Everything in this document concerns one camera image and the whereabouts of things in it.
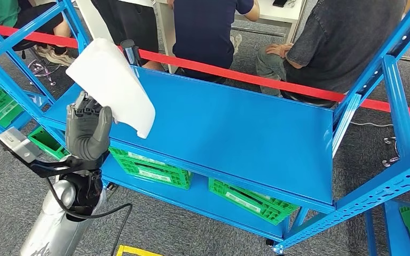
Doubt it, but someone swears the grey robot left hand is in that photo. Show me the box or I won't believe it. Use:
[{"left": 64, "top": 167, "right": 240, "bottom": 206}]
[{"left": 65, "top": 91, "right": 114, "bottom": 151}]

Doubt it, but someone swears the white curved plastic part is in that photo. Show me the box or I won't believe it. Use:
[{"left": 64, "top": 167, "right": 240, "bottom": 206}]
[{"left": 65, "top": 37, "right": 156, "bottom": 140}]

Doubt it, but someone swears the blue metal shelf rack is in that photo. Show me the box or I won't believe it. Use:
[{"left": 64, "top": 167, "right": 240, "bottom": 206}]
[
  {"left": 0, "top": 0, "right": 410, "bottom": 255},
  {"left": 0, "top": 10, "right": 56, "bottom": 147},
  {"left": 365, "top": 197, "right": 410, "bottom": 256}
]

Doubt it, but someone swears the chrome base office chair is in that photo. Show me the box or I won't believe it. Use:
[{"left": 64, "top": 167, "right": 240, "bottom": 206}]
[
  {"left": 12, "top": 41, "right": 72, "bottom": 86},
  {"left": 382, "top": 134, "right": 410, "bottom": 167}
]

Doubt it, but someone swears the person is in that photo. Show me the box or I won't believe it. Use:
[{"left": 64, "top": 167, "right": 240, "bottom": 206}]
[
  {"left": 91, "top": 0, "right": 165, "bottom": 71},
  {"left": 0, "top": 0, "right": 76, "bottom": 68},
  {"left": 256, "top": 0, "right": 407, "bottom": 108},
  {"left": 166, "top": 0, "right": 262, "bottom": 84}
]

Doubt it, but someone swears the white desk panel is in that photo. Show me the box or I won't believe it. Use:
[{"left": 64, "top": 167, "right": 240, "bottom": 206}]
[{"left": 76, "top": 0, "right": 115, "bottom": 45}]

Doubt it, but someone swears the yellow floor tape square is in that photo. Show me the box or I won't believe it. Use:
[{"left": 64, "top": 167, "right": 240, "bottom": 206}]
[{"left": 115, "top": 244, "right": 165, "bottom": 256}]

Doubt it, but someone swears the red barrier tape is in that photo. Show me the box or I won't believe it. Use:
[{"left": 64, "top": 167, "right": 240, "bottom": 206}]
[{"left": 0, "top": 22, "right": 410, "bottom": 121}]

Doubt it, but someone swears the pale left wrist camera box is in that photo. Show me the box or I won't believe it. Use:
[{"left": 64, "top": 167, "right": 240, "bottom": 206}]
[{"left": 0, "top": 127, "right": 44, "bottom": 164}]

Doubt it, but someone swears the black barrier post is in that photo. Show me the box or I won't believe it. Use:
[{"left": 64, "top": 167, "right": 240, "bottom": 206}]
[{"left": 120, "top": 39, "right": 142, "bottom": 67}]

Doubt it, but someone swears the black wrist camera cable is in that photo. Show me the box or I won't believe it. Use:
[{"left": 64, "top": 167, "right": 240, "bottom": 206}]
[{"left": 44, "top": 177, "right": 133, "bottom": 256}]

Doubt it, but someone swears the white floor cable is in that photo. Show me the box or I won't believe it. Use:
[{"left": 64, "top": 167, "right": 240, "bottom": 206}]
[{"left": 350, "top": 120, "right": 410, "bottom": 137}]

